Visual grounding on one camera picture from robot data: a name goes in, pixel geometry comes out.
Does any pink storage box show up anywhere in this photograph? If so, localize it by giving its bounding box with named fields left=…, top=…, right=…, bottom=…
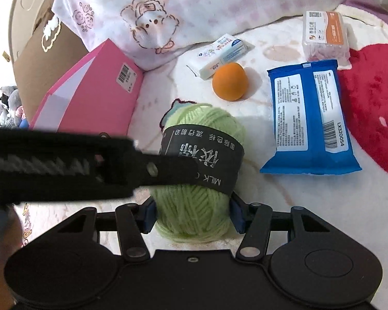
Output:
left=29, top=39, right=144, bottom=136

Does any orange makeup sponge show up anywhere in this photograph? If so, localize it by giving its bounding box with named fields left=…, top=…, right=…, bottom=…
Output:
left=212, top=62, right=249, bottom=102

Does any pink patterned pillow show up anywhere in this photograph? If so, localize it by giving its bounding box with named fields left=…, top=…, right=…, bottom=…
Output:
left=51, top=0, right=388, bottom=71

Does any blue wet wipes pack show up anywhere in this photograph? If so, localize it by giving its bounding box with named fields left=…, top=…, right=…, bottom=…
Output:
left=261, top=59, right=361, bottom=175

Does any orange white cotton pad pack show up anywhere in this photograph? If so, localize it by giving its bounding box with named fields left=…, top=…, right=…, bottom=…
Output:
left=302, top=11, right=350, bottom=66

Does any white tissue packet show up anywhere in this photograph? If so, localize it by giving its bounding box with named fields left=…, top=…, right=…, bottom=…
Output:
left=186, top=34, right=250, bottom=80

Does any green yarn ball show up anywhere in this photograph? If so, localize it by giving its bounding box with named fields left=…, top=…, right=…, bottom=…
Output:
left=150, top=104, right=246, bottom=243

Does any brown cardboard box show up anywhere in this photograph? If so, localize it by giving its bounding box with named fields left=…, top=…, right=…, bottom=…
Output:
left=14, top=10, right=88, bottom=121

